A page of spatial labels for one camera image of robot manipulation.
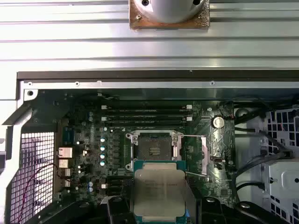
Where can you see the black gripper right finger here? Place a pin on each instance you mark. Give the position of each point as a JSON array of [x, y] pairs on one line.
[[210, 210]]

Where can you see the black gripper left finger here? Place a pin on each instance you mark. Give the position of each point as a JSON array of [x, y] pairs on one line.
[[116, 210]]

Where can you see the silver green CPU chip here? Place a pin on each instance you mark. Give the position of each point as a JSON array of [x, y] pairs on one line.
[[158, 193]]

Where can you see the RAM slot white latches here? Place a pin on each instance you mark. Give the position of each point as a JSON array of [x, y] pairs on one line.
[[104, 185], [144, 118], [144, 107]]

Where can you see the RAM slot black latches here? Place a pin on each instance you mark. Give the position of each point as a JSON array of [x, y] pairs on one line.
[[144, 124], [119, 179], [144, 113]]

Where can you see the CPU socket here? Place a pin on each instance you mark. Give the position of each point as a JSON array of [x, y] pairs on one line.
[[154, 147]]

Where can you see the silver round capacitor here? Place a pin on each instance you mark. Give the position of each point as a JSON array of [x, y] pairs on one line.
[[102, 148], [102, 156], [102, 163], [102, 140]]

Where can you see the internal USB port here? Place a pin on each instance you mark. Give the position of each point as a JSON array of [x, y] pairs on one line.
[[217, 160]]

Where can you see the green motherboard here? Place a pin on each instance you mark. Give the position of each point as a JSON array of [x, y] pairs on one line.
[[121, 149]]

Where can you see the silver perforated drive cage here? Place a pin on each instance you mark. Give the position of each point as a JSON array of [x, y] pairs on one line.
[[287, 177]]

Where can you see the silver coin cell battery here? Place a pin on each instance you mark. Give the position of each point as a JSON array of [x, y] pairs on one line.
[[218, 121]]

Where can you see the blue rear port connector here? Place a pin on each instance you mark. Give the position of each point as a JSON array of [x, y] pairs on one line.
[[69, 135]]

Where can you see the silver motherboard screw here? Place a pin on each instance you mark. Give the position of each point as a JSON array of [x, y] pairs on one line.
[[209, 109]]

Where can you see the black PC case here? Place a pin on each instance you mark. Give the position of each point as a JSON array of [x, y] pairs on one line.
[[140, 80]]

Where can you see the brown square base plate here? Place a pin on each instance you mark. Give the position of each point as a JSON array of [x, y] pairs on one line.
[[144, 24]]

